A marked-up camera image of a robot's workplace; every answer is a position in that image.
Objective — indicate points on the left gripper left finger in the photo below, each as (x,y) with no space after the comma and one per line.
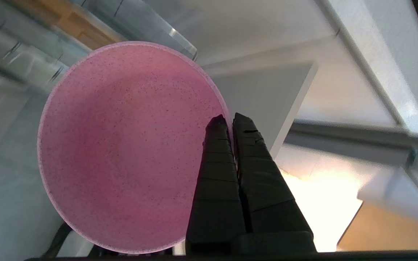
(216,188)

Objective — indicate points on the brown slotted wooden board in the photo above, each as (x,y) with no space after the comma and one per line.
(82,25)

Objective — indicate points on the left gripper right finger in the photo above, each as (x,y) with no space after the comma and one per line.
(267,195)

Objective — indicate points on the pink speckled bowl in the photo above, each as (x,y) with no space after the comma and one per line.
(122,145)

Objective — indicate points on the beige pull-out cabinet front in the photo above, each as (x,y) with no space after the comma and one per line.
(267,101)

